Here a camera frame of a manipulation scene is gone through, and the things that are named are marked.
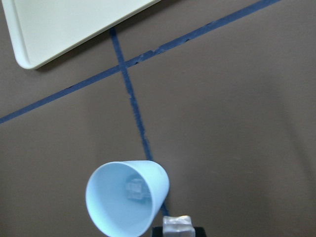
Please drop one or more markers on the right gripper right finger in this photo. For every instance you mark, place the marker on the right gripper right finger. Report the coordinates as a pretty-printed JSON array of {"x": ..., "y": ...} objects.
[{"x": 200, "y": 232}]

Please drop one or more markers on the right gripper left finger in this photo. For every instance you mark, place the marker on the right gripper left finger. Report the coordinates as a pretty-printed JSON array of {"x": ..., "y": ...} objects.
[{"x": 157, "y": 231}]

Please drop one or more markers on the clear ice cube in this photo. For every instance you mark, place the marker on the clear ice cube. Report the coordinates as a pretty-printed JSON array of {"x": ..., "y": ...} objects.
[{"x": 180, "y": 226}]

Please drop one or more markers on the light blue plastic cup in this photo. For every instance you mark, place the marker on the light blue plastic cup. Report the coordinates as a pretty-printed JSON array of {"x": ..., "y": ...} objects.
[{"x": 108, "y": 206}]

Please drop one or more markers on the ice cube in cup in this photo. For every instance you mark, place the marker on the ice cube in cup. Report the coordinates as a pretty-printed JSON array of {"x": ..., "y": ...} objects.
[{"x": 137, "y": 189}]

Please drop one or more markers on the cream bear serving tray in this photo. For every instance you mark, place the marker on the cream bear serving tray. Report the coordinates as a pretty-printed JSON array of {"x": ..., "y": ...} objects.
[{"x": 42, "y": 30}]

